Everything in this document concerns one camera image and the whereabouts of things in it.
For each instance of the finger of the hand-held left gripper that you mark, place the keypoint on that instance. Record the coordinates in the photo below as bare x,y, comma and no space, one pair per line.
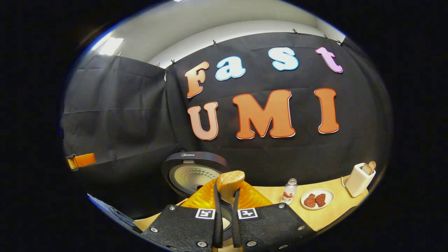
85,160

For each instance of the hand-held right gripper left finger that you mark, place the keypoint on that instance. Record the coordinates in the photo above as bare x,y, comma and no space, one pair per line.
217,227

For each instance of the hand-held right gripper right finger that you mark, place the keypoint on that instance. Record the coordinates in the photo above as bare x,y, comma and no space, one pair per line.
237,227

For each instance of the wooden spoon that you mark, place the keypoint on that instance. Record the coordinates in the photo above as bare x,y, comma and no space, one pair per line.
230,182

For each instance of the dark grey rice cooker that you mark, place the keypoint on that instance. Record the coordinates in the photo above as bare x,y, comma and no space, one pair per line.
190,175

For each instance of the blue patterned object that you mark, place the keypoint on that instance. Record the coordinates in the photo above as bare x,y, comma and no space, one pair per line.
115,213

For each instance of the clear drink bottle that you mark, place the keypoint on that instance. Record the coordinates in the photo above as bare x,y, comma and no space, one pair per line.
288,194

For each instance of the red meat piece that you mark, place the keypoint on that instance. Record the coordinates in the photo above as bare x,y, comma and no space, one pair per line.
320,200
309,200

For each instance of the white round plate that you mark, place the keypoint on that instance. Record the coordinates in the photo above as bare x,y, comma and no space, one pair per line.
330,197

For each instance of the ceiling light panel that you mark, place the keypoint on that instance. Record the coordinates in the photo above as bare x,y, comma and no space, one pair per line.
112,46

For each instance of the white toaster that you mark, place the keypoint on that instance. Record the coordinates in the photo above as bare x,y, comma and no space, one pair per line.
357,182

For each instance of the toasted bread slice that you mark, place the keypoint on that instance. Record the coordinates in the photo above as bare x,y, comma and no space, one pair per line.
372,165
366,169

